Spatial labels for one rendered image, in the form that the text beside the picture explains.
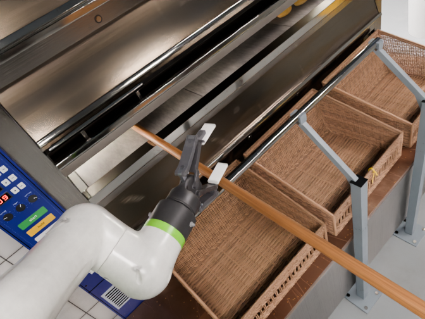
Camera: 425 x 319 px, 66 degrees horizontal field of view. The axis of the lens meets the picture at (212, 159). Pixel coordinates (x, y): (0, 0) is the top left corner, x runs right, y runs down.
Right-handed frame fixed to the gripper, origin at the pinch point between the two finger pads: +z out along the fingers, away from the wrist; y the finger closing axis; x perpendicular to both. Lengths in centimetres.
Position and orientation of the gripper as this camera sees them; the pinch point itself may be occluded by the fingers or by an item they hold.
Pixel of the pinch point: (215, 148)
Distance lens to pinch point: 84.3
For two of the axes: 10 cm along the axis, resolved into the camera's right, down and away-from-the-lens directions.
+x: 8.8, 1.2, -4.6
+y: 2.5, 7.1, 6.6
